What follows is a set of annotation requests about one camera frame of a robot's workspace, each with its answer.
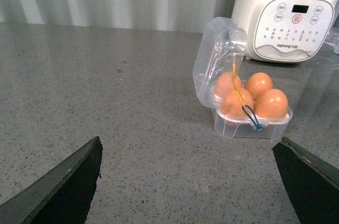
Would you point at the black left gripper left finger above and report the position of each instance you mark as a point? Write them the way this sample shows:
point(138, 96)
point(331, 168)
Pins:
point(63, 195)

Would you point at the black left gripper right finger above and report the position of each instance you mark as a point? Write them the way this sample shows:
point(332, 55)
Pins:
point(310, 182)

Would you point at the brown egg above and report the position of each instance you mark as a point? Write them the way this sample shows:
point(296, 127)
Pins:
point(223, 84)
point(271, 104)
point(232, 105)
point(258, 84)

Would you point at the clear plastic egg box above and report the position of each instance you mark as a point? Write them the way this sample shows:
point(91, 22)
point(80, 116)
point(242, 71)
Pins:
point(222, 38)

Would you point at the blue rubber band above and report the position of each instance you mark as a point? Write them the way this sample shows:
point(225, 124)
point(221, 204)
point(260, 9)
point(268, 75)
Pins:
point(252, 116)

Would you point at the yellow rubber band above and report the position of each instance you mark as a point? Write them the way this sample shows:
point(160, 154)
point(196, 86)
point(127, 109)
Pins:
point(236, 88)

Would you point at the white Joyoung soymilk maker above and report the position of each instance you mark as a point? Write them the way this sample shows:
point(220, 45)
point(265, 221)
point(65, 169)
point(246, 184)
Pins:
point(287, 31)

